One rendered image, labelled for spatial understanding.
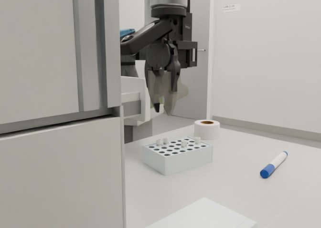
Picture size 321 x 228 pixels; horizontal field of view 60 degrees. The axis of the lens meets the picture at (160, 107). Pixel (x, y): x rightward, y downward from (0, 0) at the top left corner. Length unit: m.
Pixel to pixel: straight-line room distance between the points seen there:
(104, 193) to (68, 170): 0.04
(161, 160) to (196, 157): 0.08
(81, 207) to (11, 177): 0.06
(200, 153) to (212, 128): 0.19
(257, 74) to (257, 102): 0.37
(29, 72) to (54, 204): 0.09
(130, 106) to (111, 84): 0.46
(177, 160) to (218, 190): 0.10
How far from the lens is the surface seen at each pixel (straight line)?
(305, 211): 0.49
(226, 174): 0.56
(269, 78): 3.78
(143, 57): 1.17
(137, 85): 0.71
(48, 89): 0.20
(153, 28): 0.54
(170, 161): 0.54
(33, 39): 0.20
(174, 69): 0.54
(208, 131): 0.76
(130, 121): 1.06
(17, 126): 0.21
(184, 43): 0.57
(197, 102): 4.26
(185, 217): 0.39
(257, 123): 3.90
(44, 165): 0.21
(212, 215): 0.40
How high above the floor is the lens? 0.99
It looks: 11 degrees down
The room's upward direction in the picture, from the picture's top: straight up
